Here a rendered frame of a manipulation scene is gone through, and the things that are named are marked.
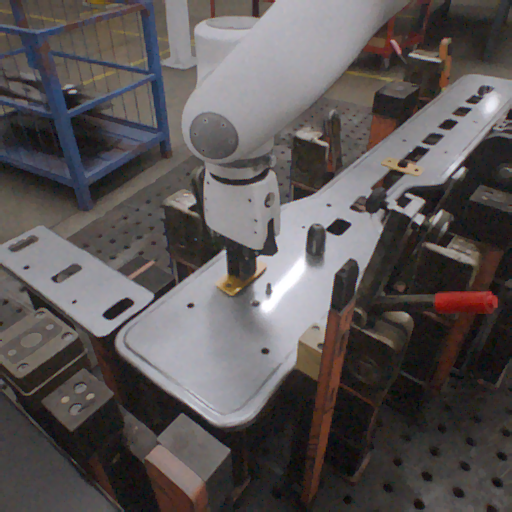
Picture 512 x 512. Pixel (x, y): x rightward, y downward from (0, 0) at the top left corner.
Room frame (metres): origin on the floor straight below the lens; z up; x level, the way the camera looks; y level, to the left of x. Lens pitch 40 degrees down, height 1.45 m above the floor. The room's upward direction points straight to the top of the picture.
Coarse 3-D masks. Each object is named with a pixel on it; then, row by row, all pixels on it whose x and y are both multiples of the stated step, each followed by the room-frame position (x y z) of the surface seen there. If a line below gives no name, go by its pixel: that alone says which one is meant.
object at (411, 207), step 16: (384, 192) 0.39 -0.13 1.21; (368, 208) 0.38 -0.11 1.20; (384, 208) 0.38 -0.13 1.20; (400, 208) 0.36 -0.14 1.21; (416, 208) 0.36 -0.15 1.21; (384, 224) 0.36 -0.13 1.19; (400, 224) 0.35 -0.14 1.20; (416, 224) 0.35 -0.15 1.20; (432, 224) 0.35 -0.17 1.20; (384, 240) 0.36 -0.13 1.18; (400, 240) 0.35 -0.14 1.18; (384, 256) 0.36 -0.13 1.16; (368, 272) 0.36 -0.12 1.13; (384, 272) 0.35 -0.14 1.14; (368, 288) 0.36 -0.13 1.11; (368, 304) 0.36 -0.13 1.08
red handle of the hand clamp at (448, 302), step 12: (384, 300) 0.36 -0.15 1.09; (396, 300) 0.36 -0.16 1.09; (408, 300) 0.35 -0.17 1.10; (420, 300) 0.34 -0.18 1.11; (432, 300) 0.33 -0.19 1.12; (444, 300) 0.32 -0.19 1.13; (456, 300) 0.32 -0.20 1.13; (468, 300) 0.31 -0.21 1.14; (480, 300) 0.31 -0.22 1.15; (492, 300) 0.30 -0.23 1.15; (444, 312) 0.32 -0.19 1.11; (456, 312) 0.31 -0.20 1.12; (468, 312) 0.31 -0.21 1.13; (480, 312) 0.30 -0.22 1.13; (492, 312) 0.30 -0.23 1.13
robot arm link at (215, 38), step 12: (204, 24) 0.49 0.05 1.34; (216, 24) 0.49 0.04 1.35; (228, 24) 0.48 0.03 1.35; (240, 24) 0.48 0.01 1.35; (252, 24) 0.49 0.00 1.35; (204, 36) 0.47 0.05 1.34; (216, 36) 0.46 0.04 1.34; (228, 36) 0.46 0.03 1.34; (240, 36) 0.46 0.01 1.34; (204, 48) 0.47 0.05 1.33; (216, 48) 0.46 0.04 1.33; (228, 48) 0.46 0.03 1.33; (204, 60) 0.47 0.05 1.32; (216, 60) 0.46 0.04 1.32; (204, 72) 0.46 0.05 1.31; (264, 144) 0.47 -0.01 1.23; (252, 156) 0.46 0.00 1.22
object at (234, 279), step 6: (258, 264) 0.52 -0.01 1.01; (264, 264) 0.52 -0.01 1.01; (234, 270) 0.50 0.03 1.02; (258, 270) 0.51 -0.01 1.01; (222, 276) 0.49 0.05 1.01; (228, 276) 0.49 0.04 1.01; (234, 276) 0.49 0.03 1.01; (252, 276) 0.49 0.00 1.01; (216, 282) 0.48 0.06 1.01; (222, 282) 0.48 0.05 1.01; (228, 282) 0.48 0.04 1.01; (234, 282) 0.48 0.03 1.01; (240, 282) 0.48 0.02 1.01; (246, 282) 0.48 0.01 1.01; (222, 288) 0.47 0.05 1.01; (228, 288) 0.47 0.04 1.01; (234, 288) 0.47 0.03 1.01; (240, 288) 0.47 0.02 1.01; (234, 294) 0.46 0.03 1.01
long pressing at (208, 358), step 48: (480, 96) 1.24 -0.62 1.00; (384, 144) 0.94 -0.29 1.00; (336, 192) 0.74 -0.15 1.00; (288, 240) 0.59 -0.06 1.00; (336, 240) 0.59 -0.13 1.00; (192, 288) 0.47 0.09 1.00; (288, 288) 0.47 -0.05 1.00; (144, 336) 0.38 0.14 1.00; (192, 336) 0.38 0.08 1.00; (240, 336) 0.38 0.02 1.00; (288, 336) 0.38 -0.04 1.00; (192, 384) 0.31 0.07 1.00; (240, 384) 0.31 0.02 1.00
